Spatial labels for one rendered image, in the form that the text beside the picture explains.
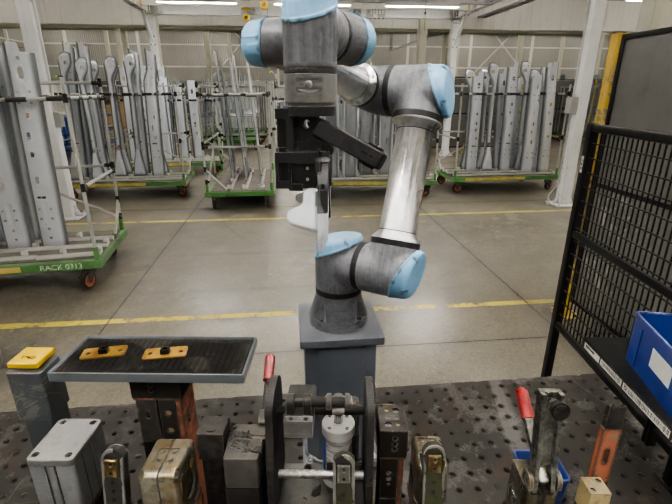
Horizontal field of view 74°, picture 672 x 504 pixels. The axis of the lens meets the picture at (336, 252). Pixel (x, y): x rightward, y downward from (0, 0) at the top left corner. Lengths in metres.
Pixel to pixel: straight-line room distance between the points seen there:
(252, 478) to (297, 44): 0.69
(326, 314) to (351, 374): 0.17
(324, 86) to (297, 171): 0.12
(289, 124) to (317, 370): 0.67
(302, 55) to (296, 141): 0.12
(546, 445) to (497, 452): 0.61
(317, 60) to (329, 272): 0.56
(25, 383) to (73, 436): 0.22
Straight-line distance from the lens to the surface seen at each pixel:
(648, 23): 8.34
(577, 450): 1.55
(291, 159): 0.66
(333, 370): 1.15
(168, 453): 0.88
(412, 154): 1.04
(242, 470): 0.86
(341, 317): 1.10
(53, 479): 0.93
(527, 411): 0.90
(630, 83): 3.44
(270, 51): 0.80
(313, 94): 0.64
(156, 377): 0.92
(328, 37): 0.66
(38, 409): 1.13
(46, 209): 4.80
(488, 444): 1.47
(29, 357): 1.10
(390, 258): 1.00
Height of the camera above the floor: 1.66
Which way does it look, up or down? 20 degrees down
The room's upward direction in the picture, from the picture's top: straight up
